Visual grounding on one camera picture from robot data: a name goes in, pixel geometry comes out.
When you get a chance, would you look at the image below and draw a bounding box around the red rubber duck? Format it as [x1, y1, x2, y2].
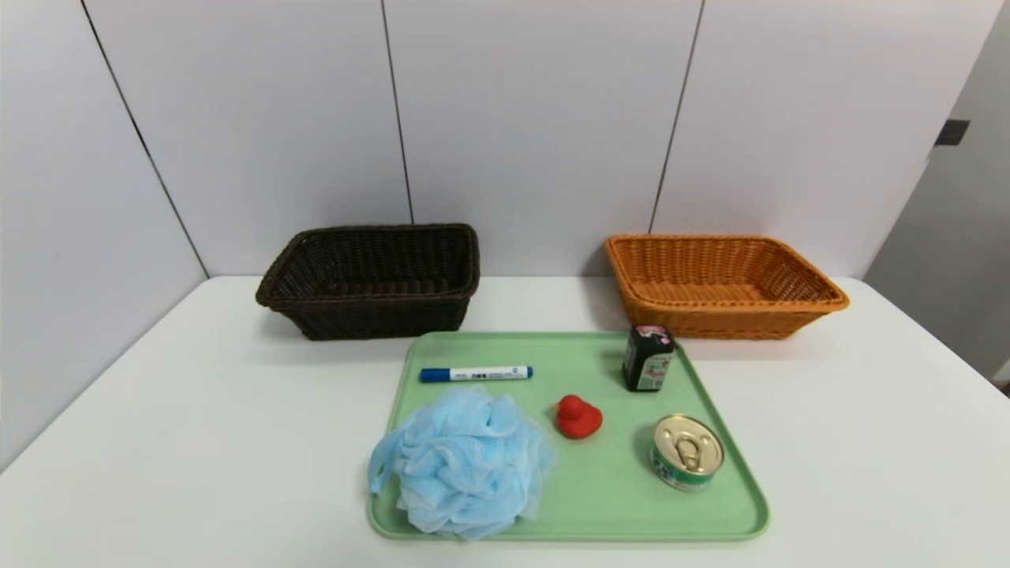
[556, 394, 604, 439]

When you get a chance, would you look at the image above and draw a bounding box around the tin can with pull tab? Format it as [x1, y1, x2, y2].
[650, 414, 725, 493]

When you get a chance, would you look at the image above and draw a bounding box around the dark brown wicker basket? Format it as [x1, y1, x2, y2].
[255, 223, 481, 342]

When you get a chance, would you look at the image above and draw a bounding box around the orange wicker basket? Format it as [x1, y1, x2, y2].
[605, 234, 851, 341]

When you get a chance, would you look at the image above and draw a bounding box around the blue whiteboard marker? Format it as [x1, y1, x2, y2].
[419, 365, 534, 383]

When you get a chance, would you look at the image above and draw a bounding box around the blue mesh bath loofah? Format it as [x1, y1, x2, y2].
[367, 386, 555, 542]

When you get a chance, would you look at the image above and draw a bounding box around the green plastic tray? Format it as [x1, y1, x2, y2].
[367, 331, 770, 543]

